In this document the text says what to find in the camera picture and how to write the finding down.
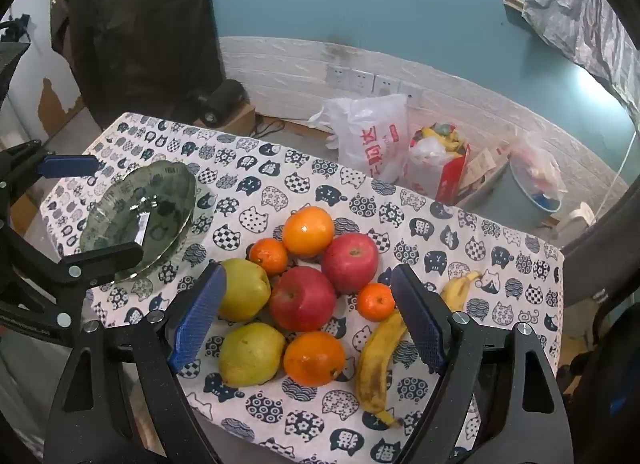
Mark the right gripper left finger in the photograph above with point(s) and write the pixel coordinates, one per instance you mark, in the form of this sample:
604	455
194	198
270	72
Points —
164	342

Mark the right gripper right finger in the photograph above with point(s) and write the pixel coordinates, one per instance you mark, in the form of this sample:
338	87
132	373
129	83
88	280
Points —
451	345

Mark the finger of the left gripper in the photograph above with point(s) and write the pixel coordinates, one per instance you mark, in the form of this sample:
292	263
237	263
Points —
26	163
20	261

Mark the spotted ripe banana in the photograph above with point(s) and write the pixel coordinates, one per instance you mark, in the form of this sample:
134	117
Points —
371	370

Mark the small tangerine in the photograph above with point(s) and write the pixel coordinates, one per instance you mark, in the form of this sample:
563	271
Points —
375	302
271	255

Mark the green pear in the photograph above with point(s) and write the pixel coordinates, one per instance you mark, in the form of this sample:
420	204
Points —
248	289
251	355

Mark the red apple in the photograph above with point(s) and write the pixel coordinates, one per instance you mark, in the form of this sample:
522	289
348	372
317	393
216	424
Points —
350	262
303	300

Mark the large orange bottom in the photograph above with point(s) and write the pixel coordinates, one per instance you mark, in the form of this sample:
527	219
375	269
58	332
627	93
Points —
314	359

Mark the large orange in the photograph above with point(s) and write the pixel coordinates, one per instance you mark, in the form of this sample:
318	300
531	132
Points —
314	359
308	232

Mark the large orange top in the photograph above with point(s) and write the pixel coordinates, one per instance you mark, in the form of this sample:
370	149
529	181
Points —
308	232

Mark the yellow banana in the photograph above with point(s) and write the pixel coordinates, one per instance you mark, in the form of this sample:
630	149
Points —
456	291

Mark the green glass fruit plate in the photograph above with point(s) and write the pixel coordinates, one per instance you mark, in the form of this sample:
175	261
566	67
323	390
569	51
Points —
153	206

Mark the cat pattern tablecloth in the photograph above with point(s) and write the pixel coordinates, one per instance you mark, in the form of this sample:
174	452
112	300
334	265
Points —
245	191

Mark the grey blue bucket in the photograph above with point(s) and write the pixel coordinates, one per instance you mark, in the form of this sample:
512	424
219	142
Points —
528	190

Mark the white plastic stool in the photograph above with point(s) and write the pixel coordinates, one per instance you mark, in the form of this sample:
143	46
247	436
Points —
576	222

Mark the red white trash bag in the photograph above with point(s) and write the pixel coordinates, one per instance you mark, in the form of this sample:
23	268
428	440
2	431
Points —
436	161

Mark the dark hanging coat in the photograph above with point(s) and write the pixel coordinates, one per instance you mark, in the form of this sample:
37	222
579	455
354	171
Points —
152	57

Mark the black speaker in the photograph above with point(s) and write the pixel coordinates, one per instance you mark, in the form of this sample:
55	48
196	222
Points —
217	108

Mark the cardboard box on floor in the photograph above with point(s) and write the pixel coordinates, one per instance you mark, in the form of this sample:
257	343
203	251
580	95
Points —
241	121

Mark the white plastic shopping bag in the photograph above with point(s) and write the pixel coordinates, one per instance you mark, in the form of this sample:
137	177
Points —
370	134

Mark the silver window curtain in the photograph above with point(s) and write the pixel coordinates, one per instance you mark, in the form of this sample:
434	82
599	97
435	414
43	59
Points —
591	35

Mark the white wall socket strip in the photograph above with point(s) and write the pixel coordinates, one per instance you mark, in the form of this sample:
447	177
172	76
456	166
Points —
371	85

